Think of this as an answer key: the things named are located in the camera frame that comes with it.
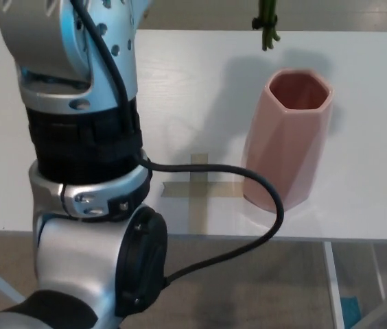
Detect pink rose bouquet green stems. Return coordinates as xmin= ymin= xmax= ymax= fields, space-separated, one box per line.
xmin=250 ymin=0 xmax=281 ymax=52

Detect pink faceted ceramic vase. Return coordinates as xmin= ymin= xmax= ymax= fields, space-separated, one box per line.
xmin=242 ymin=69 xmax=336 ymax=212

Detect beige tape strip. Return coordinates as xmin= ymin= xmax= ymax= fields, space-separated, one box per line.
xmin=189 ymin=153 xmax=209 ymax=236

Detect white table leg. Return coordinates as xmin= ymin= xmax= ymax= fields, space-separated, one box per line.
xmin=322 ymin=241 xmax=347 ymax=329

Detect teal object on floor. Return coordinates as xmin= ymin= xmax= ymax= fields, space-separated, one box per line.
xmin=339 ymin=294 xmax=364 ymax=326

